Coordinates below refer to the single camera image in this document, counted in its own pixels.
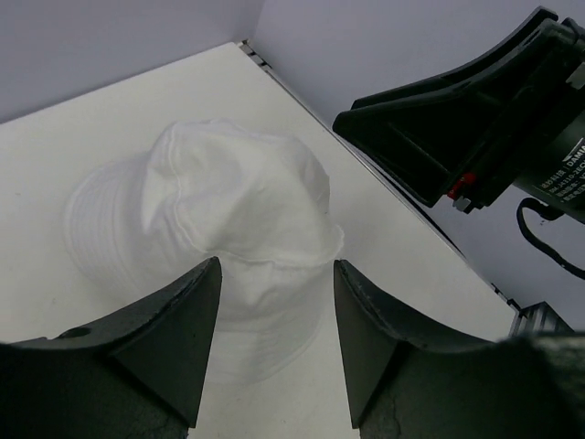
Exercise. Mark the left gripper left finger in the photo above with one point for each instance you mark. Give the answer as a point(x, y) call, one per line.
point(142, 366)

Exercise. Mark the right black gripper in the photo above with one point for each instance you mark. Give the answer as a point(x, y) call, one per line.
point(512, 117)

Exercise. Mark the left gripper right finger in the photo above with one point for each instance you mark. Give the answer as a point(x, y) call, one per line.
point(377, 332)

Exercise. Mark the white bucket hat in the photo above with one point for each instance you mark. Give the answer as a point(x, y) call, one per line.
point(257, 202)

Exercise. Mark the aluminium mounting rail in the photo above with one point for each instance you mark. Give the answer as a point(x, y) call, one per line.
point(536, 320)

